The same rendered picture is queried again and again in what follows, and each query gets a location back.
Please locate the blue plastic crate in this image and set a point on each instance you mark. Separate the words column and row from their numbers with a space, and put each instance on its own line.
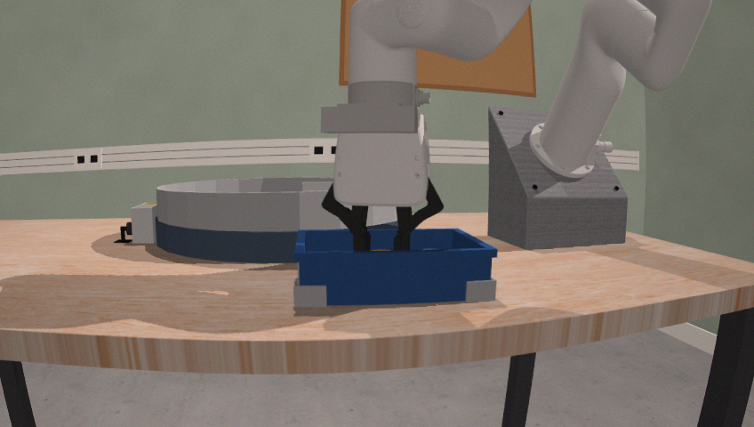
column 393, row 277

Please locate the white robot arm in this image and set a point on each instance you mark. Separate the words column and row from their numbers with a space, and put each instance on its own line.
column 614, row 35

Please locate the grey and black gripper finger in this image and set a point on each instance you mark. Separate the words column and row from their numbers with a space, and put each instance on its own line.
column 408, row 222
column 354, row 219

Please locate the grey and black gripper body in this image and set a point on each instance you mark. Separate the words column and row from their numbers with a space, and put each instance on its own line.
column 379, row 169

